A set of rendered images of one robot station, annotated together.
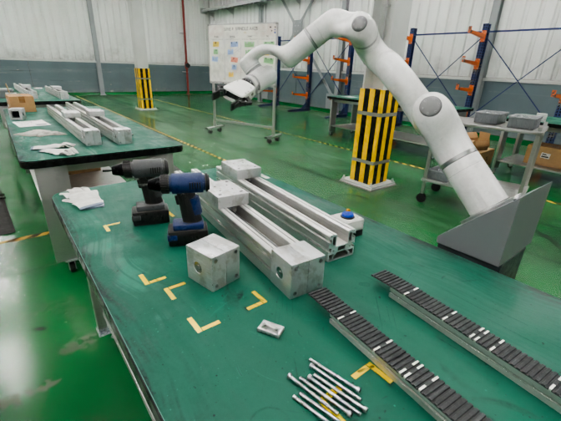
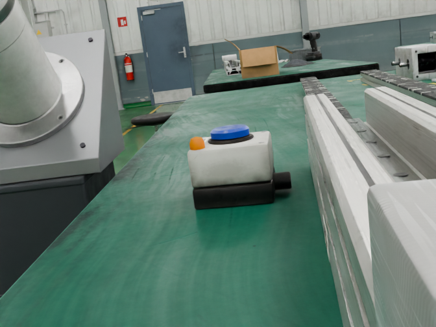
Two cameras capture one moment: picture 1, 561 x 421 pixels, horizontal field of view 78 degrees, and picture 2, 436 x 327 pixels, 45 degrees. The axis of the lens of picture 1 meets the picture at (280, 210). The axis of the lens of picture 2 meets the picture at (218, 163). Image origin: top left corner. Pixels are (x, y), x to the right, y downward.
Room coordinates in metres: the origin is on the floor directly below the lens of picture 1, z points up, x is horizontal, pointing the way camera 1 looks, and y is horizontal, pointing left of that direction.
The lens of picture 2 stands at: (1.48, 0.12, 0.93)
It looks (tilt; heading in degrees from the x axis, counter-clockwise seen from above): 12 degrees down; 222
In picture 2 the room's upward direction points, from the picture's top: 7 degrees counter-clockwise
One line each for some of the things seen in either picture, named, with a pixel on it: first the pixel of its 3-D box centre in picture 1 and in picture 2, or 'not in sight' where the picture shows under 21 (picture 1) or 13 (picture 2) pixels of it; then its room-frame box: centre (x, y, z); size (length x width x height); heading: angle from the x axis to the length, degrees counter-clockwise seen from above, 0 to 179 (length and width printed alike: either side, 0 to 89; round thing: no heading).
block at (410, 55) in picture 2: not in sight; (418, 62); (-0.10, -0.46, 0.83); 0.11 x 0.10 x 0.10; 127
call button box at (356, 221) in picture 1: (344, 225); (242, 166); (1.06, -0.22, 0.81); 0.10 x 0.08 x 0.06; 123
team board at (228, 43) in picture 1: (242, 83); not in sight; (6.75, 0.79, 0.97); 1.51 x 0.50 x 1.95; 59
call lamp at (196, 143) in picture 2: not in sight; (196, 142); (1.11, -0.23, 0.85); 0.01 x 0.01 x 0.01
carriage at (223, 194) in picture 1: (224, 196); not in sight; (1.12, 0.20, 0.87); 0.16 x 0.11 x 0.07; 33
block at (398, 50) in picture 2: not in sight; (409, 61); (-0.20, -0.52, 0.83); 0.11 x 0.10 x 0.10; 125
